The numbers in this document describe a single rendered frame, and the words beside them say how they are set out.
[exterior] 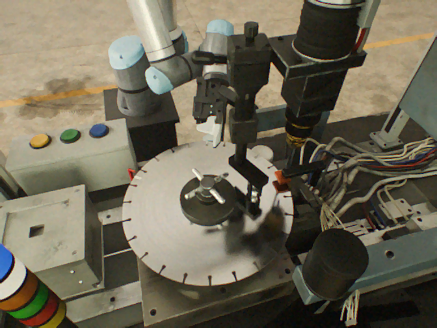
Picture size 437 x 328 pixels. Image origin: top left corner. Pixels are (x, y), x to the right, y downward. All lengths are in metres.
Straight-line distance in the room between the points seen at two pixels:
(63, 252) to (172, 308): 0.23
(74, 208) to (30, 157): 0.21
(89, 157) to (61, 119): 1.67
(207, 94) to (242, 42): 0.39
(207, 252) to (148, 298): 0.15
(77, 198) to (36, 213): 0.08
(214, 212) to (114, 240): 0.33
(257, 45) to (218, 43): 0.41
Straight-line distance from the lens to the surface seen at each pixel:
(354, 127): 1.15
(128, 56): 1.03
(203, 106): 0.78
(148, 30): 0.85
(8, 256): 0.41
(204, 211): 0.58
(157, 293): 0.65
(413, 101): 0.42
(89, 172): 0.88
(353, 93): 2.70
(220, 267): 0.54
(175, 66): 0.87
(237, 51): 0.42
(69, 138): 0.87
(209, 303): 0.63
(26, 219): 0.76
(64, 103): 2.64
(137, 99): 1.10
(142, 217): 0.60
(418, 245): 0.53
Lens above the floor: 1.45
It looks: 47 degrees down
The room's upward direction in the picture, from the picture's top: straight up
